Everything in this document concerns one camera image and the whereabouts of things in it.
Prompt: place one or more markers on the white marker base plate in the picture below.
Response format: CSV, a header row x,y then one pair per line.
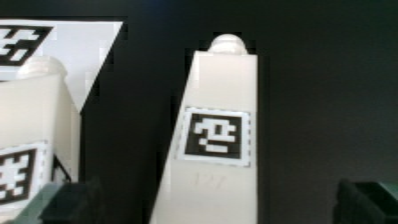
x,y
71,40

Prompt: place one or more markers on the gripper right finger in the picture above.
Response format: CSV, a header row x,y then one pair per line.
x,y
366,203

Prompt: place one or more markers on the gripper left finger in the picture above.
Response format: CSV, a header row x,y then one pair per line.
x,y
74,207

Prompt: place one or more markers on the white desk leg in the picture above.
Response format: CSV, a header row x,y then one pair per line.
x,y
208,187
39,134

